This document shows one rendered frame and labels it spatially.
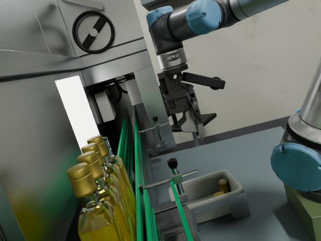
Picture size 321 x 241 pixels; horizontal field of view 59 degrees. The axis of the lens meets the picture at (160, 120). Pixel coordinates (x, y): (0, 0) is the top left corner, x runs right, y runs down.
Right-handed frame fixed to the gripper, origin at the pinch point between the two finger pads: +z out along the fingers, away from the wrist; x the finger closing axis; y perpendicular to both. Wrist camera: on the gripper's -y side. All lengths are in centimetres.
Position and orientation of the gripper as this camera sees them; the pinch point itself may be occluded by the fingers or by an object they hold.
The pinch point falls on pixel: (200, 133)
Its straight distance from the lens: 82.2
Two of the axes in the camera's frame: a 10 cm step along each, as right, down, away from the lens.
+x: 0.8, 2.0, -9.8
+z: 2.9, 9.3, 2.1
